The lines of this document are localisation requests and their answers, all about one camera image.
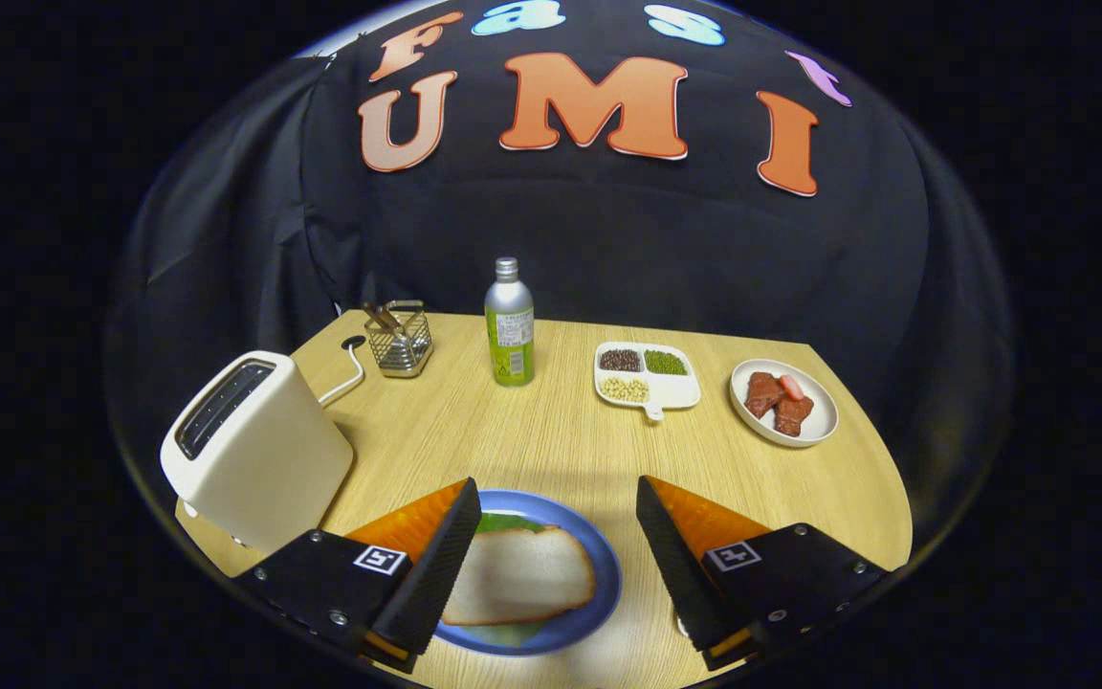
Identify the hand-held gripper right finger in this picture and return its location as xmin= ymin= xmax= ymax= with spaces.
xmin=636 ymin=476 xmax=892 ymax=673

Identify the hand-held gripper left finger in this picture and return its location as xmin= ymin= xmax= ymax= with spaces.
xmin=231 ymin=478 xmax=483 ymax=674

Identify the green lettuce leaf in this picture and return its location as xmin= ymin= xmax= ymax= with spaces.
xmin=473 ymin=512 xmax=557 ymax=648

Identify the toasted bread slice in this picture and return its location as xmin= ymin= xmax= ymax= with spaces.
xmin=441 ymin=525 xmax=598 ymax=627

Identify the blue round plate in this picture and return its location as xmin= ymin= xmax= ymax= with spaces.
xmin=433 ymin=489 xmax=624 ymax=657

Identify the white divided dish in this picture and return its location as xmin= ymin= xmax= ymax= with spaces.
xmin=594 ymin=342 xmax=702 ymax=422

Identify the white toaster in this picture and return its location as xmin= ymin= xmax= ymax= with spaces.
xmin=160 ymin=350 xmax=355 ymax=554

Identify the brown meat piece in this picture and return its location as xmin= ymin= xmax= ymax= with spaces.
xmin=744 ymin=371 xmax=785 ymax=418
xmin=773 ymin=394 xmax=815 ymax=437

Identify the white round plate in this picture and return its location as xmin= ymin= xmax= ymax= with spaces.
xmin=729 ymin=359 xmax=840 ymax=449

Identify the metal bottle green label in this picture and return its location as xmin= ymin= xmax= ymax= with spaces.
xmin=484 ymin=256 xmax=536 ymax=388

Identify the white toaster cable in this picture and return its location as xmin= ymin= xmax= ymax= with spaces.
xmin=318 ymin=343 xmax=365 ymax=408

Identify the wire mesh utensil holder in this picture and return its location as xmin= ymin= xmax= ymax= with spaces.
xmin=363 ymin=300 xmax=434 ymax=379

